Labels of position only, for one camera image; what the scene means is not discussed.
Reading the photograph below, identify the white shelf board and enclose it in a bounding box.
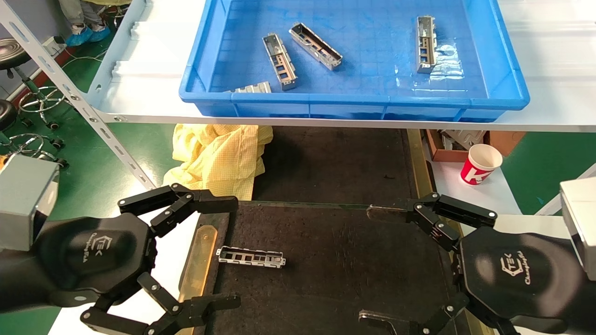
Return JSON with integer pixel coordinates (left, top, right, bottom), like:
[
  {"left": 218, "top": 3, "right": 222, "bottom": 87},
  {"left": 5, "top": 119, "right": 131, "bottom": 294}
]
[{"left": 86, "top": 0, "right": 596, "bottom": 134}]

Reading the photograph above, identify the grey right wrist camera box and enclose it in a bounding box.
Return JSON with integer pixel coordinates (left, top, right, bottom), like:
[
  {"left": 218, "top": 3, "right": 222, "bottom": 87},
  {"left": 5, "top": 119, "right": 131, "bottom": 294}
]
[{"left": 560, "top": 177, "right": 596, "bottom": 282}]

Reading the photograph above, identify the yellow checked garment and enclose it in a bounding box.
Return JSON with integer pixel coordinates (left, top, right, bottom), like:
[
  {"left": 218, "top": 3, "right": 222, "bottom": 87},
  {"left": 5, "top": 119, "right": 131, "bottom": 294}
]
[{"left": 162, "top": 124, "right": 274, "bottom": 201}]

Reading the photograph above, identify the pile of metal scrap parts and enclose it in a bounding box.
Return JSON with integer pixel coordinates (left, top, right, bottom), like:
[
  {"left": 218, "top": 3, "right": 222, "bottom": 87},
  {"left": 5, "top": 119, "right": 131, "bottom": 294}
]
[{"left": 440, "top": 130, "right": 488, "bottom": 151}]

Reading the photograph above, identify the clear plastic film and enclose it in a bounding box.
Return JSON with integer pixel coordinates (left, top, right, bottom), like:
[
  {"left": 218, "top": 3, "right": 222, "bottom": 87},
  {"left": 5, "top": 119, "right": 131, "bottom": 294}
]
[{"left": 396, "top": 42, "right": 466, "bottom": 85}]

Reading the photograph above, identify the white floor cable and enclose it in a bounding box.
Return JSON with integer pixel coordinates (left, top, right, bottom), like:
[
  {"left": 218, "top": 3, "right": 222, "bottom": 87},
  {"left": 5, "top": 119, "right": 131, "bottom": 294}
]
[{"left": 63, "top": 48, "right": 110, "bottom": 71}]

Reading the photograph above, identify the red and white paper cup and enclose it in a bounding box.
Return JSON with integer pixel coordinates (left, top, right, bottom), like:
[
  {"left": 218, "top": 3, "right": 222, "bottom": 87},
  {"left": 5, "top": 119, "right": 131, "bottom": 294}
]
[{"left": 460, "top": 144, "right": 504, "bottom": 186}]

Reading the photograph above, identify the dark smooth mat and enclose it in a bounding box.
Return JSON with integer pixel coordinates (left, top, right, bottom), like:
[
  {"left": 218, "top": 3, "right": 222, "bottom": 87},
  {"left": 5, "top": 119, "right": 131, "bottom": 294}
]
[{"left": 251, "top": 126, "right": 420, "bottom": 204}]

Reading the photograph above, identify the brown cardboard box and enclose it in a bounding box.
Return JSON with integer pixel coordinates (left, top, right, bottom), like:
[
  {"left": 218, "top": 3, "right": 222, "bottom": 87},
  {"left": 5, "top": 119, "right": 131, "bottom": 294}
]
[{"left": 424, "top": 129, "right": 528, "bottom": 163}]

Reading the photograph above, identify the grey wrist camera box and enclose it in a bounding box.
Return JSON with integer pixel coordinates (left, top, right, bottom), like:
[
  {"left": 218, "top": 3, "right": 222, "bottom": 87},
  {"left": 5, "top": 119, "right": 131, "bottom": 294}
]
[
  {"left": 560, "top": 177, "right": 596, "bottom": 282},
  {"left": 0, "top": 154, "right": 60, "bottom": 252}
]

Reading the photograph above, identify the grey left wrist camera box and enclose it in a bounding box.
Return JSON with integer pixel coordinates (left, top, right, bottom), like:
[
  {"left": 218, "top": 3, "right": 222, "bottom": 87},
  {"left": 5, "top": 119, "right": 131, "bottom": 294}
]
[{"left": 0, "top": 154, "right": 60, "bottom": 252}]

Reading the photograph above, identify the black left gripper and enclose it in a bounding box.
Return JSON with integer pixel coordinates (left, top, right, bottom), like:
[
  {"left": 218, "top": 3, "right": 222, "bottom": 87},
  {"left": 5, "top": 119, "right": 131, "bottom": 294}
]
[{"left": 33, "top": 183, "right": 242, "bottom": 335}]

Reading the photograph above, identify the blue plastic bin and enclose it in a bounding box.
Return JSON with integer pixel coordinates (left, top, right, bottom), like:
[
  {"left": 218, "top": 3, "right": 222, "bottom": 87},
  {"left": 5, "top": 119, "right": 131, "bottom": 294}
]
[{"left": 179, "top": 0, "right": 530, "bottom": 122}]

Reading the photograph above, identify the standing person with shoe covers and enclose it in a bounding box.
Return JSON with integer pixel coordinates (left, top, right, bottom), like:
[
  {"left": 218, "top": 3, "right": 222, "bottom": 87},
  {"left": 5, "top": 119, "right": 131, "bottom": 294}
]
[{"left": 58, "top": 0, "right": 132, "bottom": 47}]

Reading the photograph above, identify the black stool with chrome base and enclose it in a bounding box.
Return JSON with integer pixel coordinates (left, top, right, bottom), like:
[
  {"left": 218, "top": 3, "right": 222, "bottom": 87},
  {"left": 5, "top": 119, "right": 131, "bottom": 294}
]
[
  {"left": 0, "top": 100, "right": 68, "bottom": 169},
  {"left": 0, "top": 38, "right": 67, "bottom": 130}
]

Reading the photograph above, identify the white power strip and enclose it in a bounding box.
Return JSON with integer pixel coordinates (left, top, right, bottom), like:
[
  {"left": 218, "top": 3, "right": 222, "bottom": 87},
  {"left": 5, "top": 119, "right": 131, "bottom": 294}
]
[{"left": 42, "top": 36, "right": 68, "bottom": 59}]

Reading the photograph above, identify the white low platform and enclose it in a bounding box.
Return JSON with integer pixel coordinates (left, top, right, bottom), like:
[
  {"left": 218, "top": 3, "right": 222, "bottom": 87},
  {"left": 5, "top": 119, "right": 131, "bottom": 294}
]
[{"left": 431, "top": 161, "right": 523, "bottom": 216}]

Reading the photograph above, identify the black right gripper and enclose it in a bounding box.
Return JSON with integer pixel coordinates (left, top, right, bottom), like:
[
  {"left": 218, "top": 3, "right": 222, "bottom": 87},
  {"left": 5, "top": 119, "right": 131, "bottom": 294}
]
[{"left": 359, "top": 192, "right": 588, "bottom": 335}]

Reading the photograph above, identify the silver metal bracket part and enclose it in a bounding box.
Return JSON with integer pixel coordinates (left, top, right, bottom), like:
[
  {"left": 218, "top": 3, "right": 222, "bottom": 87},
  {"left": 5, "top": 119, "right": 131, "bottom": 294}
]
[
  {"left": 229, "top": 81, "right": 272, "bottom": 94},
  {"left": 416, "top": 15, "right": 437, "bottom": 74},
  {"left": 289, "top": 22, "right": 343, "bottom": 71},
  {"left": 262, "top": 33, "right": 298, "bottom": 91},
  {"left": 216, "top": 246, "right": 287, "bottom": 269}
]

